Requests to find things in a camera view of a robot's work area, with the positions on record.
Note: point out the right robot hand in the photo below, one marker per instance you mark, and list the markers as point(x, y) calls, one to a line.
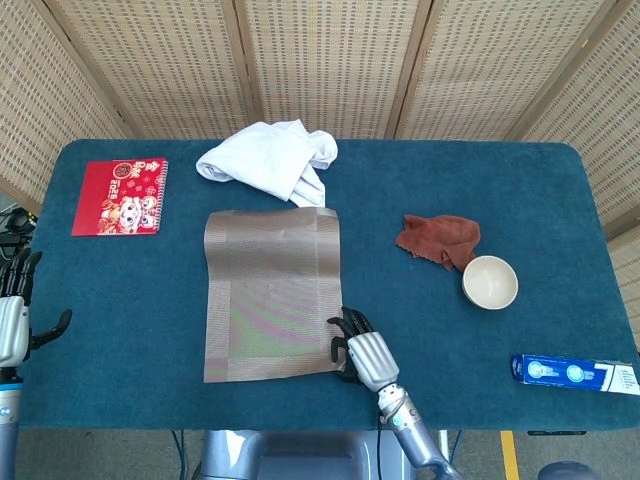
point(372, 357)

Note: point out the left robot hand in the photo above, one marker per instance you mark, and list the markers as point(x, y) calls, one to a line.
point(12, 325)

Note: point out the brown woven placemat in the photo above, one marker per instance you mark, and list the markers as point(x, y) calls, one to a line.
point(270, 300)

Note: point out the small white bowl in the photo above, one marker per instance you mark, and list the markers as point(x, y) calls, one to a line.
point(490, 285)

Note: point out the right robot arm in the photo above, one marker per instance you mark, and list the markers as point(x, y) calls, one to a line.
point(415, 435)

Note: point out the teal carpet table cover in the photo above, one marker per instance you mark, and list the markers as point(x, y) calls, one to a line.
point(450, 340)

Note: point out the black floor equipment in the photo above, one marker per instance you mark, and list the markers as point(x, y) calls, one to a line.
point(15, 225)

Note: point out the white table leg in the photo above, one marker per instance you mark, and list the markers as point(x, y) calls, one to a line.
point(443, 455)

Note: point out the grey-blue robot torso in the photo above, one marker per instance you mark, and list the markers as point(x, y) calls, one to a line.
point(300, 455)

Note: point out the rust brown microfiber cloth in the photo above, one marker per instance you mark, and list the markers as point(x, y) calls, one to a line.
point(440, 235)

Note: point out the red spiral calendar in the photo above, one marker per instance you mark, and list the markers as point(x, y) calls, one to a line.
point(120, 200)

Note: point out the blue toothpaste box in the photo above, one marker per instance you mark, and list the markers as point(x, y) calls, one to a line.
point(560, 372)

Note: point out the crumpled white cloth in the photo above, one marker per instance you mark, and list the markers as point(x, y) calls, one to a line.
point(260, 160)

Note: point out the woven bamboo folding screen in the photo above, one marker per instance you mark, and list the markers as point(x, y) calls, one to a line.
point(330, 65)

